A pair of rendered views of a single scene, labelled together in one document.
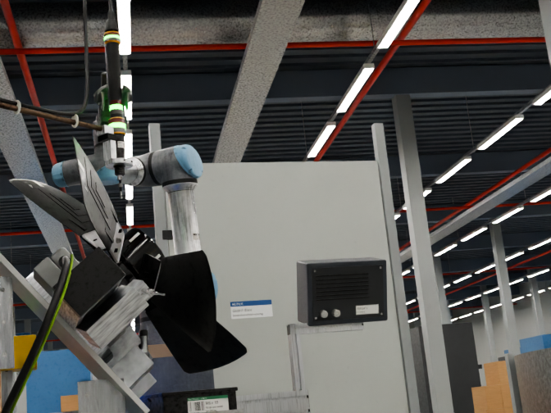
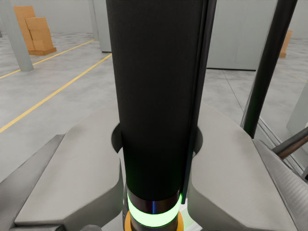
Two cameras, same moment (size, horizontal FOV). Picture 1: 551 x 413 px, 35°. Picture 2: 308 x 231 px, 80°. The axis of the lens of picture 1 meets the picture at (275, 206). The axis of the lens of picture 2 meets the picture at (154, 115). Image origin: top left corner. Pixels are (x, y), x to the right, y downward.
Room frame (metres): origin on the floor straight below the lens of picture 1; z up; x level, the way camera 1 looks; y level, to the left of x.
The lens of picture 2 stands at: (2.19, 0.41, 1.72)
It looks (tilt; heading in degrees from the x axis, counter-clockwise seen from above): 32 degrees down; 199
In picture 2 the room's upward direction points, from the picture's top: straight up
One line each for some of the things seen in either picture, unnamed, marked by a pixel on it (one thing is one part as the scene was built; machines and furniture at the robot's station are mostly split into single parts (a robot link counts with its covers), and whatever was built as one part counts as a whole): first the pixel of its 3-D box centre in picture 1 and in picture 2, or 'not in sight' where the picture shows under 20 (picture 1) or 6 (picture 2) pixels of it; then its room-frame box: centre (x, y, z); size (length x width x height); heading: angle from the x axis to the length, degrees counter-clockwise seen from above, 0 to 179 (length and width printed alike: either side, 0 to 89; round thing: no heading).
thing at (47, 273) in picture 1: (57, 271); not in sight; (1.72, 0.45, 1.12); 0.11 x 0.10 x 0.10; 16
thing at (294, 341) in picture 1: (296, 357); not in sight; (2.62, -0.02, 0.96); 0.03 x 0.03 x 0.20; 16
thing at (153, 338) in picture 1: (158, 333); not in sight; (2.82, 0.42, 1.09); 0.15 x 0.15 x 0.10
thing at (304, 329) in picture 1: (325, 327); not in sight; (2.65, -0.12, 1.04); 0.24 x 0.03 x 0.03; 106
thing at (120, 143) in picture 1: (115, 91); not in sight; (2.12, 0.39, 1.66); 0.04 x 0.04 x 0.46
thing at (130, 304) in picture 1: (111, 316); not in sight; (1.77, 0.36, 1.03); 0.15 x 0.10 x 0.14; 106
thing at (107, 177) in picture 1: (103, 165); not in sight; (2.38, 0.48, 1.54); 0.11 x 0.08 x 0.11; 66
